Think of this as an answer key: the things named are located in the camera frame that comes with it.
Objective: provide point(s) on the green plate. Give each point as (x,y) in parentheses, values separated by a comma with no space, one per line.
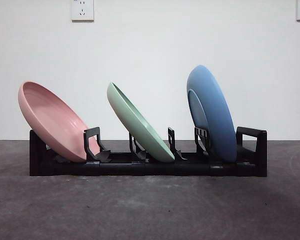
(137,125)

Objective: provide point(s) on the blue plate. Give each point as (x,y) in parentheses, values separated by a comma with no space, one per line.
(216,105)

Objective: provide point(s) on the black plate rack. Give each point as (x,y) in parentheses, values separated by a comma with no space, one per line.
(152,169)

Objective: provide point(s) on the pink plate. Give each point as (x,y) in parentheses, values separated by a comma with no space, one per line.
(52,117)

